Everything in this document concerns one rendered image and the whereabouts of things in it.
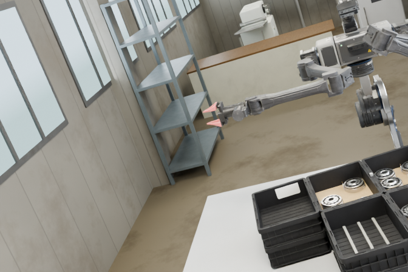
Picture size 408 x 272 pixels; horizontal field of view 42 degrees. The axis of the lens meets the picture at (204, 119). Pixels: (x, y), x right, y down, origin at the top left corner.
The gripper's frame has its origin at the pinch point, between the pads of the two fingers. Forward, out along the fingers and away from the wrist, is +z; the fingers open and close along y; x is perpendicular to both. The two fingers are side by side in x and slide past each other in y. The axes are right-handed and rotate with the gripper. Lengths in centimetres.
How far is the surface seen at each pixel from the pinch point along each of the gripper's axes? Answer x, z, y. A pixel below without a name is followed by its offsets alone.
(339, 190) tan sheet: 15, -50, 62
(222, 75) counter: 473, 93, 98
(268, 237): -23, -16, 57
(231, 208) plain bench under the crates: 47, 18, 76
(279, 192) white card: 16, -20, 56
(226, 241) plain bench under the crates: 10, 16, 76
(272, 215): 5, -15, 62
